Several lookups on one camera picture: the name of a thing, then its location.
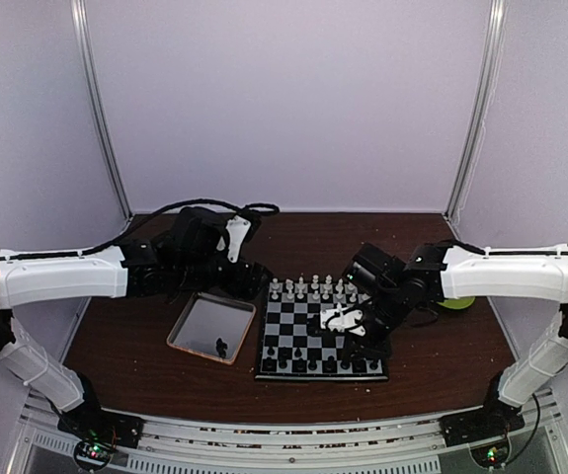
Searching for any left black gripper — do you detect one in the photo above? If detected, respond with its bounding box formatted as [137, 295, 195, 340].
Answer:
[176, 253, 273, 300]

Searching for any black knight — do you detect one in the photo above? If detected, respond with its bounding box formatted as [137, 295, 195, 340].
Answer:
[353, 360, 366, 373]

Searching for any black king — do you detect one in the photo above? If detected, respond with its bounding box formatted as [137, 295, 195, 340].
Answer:
[323, 355, 337, 374]

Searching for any black and grey chessboard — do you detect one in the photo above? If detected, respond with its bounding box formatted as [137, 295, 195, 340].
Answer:
[255, 276, 389, 382]

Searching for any wooden tray with mirror base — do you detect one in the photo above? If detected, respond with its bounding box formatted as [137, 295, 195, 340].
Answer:
[166, 292, 257, 365]

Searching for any black rook corner piece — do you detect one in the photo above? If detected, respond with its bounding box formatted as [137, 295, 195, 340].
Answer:
[262, 358, 274, 372]

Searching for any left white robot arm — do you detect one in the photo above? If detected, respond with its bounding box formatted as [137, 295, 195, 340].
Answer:
[0, 207, 272, 438]

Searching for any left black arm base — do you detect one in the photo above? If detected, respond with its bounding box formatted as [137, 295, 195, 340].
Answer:
[57, 412, 144, 473]

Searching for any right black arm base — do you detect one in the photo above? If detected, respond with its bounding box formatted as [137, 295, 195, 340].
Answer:
[440, 408, 526, 470]

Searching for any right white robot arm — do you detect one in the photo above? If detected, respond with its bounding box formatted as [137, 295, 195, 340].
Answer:
[315, 240, 568, 436]

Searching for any pile of black chess pieces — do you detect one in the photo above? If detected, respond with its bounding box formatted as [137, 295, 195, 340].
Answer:
[215, 338, 228, 359]

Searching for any white bishop right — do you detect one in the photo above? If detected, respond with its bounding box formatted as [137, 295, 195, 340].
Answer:
[335, 278, 344, 293]

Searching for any white bishop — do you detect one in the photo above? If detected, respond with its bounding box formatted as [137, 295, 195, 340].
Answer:
[335, 278, 344, 293]
[296, 276, 306, 292]

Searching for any white king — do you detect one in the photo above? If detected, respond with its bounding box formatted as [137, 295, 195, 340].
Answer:
[323, 275, 333, 291]

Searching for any white queen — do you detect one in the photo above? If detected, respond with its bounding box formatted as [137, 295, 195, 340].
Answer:
[310, 275, 320, 291]

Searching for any white bishop left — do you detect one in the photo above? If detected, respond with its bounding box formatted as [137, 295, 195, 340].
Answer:
[296, 276, 306, 292]

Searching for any green plate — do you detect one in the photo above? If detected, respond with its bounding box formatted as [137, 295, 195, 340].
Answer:
[438, 296, 475, 311]

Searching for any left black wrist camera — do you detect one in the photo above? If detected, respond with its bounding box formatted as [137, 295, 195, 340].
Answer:
[170, 206, 226, 258]

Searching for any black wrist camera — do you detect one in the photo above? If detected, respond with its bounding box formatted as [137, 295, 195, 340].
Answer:
[343, 243, 406, 295]
[170, 206, 226, 258]

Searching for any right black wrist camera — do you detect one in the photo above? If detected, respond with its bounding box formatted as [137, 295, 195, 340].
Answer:
[343, 243, 406, 295]

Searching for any left aluminium frame post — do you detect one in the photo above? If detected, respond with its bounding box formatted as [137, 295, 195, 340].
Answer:
[70, 0, 132, 220]

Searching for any aluminium frame post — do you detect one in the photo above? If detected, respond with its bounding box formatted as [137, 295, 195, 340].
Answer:
[70, 0, 132, 220]
[445, 0, 508, 228]

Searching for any aluminium front rail frame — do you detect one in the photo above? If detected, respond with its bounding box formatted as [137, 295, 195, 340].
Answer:
[6, 387, 568, 474]

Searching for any right aluminium frame post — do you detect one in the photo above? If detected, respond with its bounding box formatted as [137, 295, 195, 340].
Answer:
[445, 0, 508, 228]

